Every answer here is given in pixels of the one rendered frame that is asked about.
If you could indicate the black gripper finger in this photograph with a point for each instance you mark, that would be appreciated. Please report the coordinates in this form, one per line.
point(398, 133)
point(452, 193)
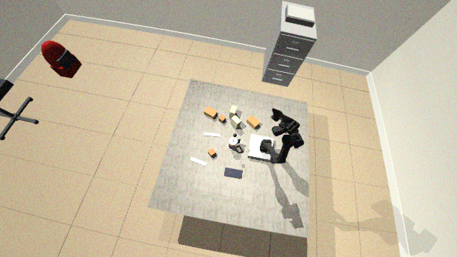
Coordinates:
point(276, 113)
point(288, 121)

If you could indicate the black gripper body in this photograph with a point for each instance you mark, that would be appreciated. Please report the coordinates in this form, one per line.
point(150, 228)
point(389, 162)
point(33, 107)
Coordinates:
point(293, 128)

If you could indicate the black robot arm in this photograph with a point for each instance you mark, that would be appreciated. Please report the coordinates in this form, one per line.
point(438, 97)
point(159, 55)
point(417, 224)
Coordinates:
point(291, 139)

